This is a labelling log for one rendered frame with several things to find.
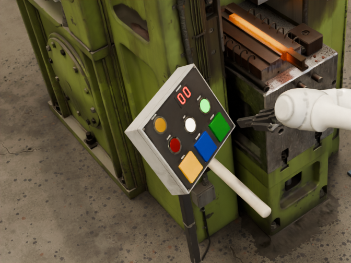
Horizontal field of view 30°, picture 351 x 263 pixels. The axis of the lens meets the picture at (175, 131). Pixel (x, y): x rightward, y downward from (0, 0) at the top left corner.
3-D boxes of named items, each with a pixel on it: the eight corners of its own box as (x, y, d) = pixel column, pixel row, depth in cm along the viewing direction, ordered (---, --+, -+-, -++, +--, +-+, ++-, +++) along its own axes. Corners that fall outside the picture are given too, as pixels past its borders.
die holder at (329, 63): (334, 132, 289) (339, 51, 258) (268, 175, 276) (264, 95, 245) (252, 72, 324) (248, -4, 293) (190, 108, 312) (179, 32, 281)
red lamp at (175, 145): (184, 148, 209) (182, 139, 206) (172, 156, 208) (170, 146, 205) (178, 143, 211) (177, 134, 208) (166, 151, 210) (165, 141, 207)
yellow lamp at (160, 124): (170, 129, 206) (167, 119, 203) (158, 136, 204) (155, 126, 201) (164, 123, 208) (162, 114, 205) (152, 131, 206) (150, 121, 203)
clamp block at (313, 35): (323, 47, 261) (324, 34, 256) (307, 57, 258) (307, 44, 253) (302, 34, 268) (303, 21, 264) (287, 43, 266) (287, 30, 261)
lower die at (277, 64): (301, 61, 257) (301, 43, 251) (261, 84, 250) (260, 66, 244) (234, 16, 283) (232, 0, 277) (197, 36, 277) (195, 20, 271)
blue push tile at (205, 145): (217, 147, 220) (206, 131, 218) (206, 162, 216) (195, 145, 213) (213, 147, 222) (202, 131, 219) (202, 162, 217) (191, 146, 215)
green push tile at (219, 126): (231, 128, 226) (220, 111, 223) (220, 142, 222) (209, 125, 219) (227, 128, 227) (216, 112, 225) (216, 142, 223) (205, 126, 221)
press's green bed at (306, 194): (329, 199, 321) (332, 132, 289) (270, 239, 309) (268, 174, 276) (256, 139, 357) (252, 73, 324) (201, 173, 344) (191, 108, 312)
